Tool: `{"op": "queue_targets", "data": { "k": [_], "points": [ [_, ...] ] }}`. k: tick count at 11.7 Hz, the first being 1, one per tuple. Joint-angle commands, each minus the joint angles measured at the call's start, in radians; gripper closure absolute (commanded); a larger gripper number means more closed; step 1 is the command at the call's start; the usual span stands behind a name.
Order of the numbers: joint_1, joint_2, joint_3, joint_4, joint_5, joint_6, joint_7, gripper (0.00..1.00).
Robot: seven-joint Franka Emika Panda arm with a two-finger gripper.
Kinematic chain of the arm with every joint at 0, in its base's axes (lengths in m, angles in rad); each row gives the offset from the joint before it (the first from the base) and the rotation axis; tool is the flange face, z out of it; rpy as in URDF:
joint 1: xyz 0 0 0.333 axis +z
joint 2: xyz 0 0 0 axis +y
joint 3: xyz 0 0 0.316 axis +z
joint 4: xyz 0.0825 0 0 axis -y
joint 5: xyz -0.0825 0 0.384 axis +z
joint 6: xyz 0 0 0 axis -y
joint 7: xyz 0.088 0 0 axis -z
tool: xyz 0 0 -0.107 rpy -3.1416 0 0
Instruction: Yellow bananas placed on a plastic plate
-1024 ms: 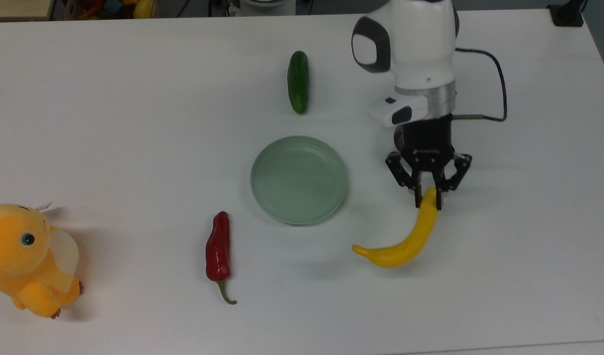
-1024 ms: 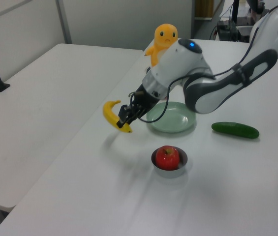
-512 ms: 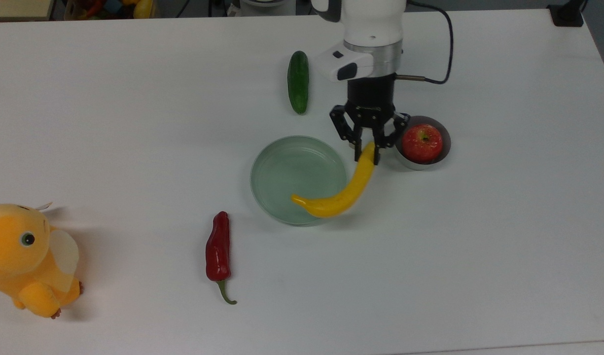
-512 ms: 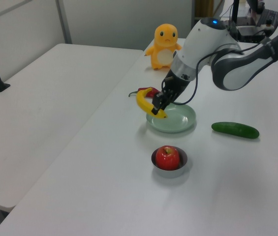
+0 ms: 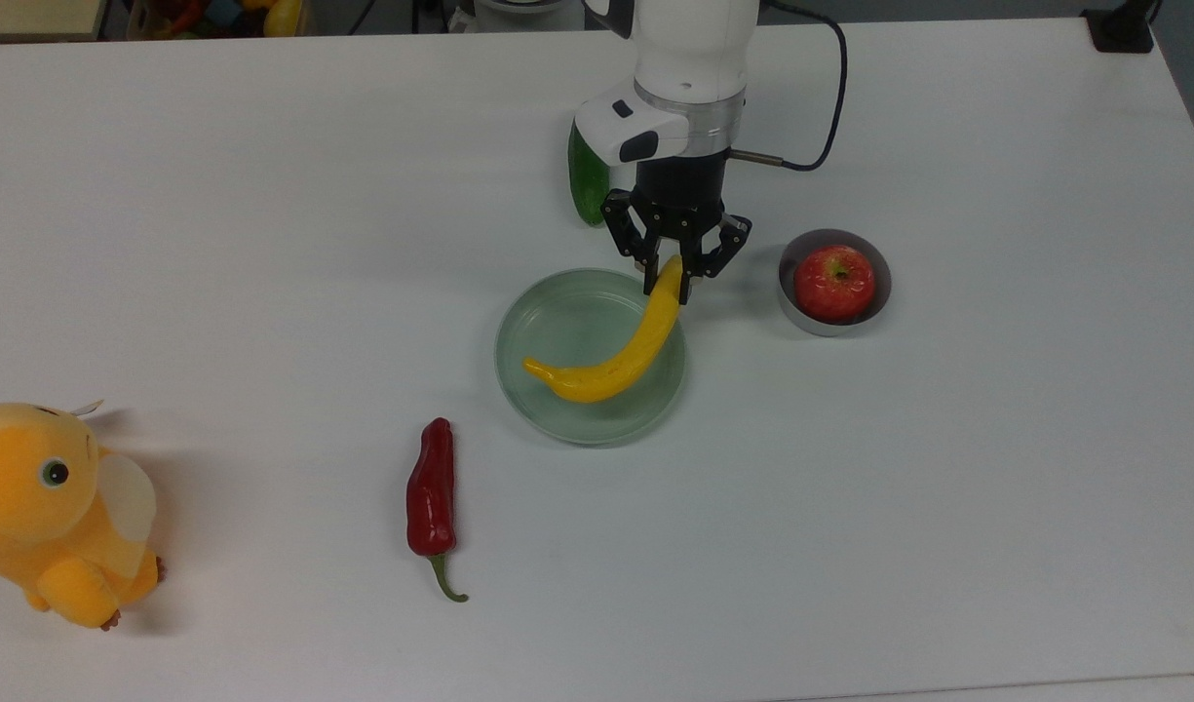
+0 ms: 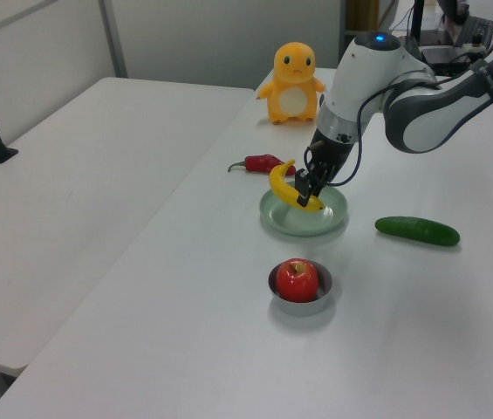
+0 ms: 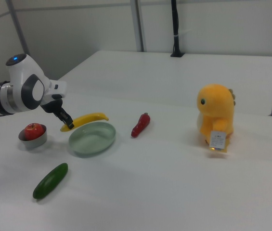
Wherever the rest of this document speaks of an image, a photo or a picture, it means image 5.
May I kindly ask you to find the red toy apple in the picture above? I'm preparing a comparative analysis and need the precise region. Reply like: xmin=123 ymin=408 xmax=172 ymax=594
xmin=793 ymin=245 xmax=877 ymax=325

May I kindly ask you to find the green toy cucumber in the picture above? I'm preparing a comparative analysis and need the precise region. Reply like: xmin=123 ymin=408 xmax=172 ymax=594
xmin=567 ymin=122 xmax=613 ymax=228

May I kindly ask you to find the black clamp base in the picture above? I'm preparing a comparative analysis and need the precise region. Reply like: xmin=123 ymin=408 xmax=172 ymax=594
xmin=1082 ymin=0 xmax=1159 ymax=55

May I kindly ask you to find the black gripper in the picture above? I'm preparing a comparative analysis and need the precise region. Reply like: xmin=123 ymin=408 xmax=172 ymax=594
xmin=600 ymin=154 xmax=753 ymax=306

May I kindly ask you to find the orange dinosaur plush toy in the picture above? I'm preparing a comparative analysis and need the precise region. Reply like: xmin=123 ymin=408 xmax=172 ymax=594
xmin=0 ymin=400 xmax=167 ymax=631

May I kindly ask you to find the red toy chili pepper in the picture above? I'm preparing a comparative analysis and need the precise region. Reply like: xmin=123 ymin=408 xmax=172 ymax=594
xmin=406 ymin=417 xmax=470 ymax=604

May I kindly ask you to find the yellow toy banana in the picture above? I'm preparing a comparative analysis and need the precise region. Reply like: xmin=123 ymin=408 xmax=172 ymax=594
xmin=523 ymin=255 xmax=685 ymax=405

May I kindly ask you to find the box of toy fruits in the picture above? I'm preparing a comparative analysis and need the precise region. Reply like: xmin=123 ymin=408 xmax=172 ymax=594
xmin=124 ymin=0 xmax=307 ymax=40

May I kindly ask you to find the pale green plastic plate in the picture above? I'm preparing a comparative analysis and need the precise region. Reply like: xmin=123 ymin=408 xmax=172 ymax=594
xmin=494 ymin=268 xmax=688 ymax=448

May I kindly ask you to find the brown wooden board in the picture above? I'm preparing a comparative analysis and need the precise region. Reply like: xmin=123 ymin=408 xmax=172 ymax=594
xmin=0 ymin=0 xmax=108 ymax=42

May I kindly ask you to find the small grey metal bowl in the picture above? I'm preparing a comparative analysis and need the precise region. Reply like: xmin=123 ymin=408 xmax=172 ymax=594
xmin=778 ymin=229 xmax=893 ymax=338

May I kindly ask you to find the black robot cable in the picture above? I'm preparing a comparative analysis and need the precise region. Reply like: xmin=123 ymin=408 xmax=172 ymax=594
xmin=731 ymin=0 xmax=848 ymax=174

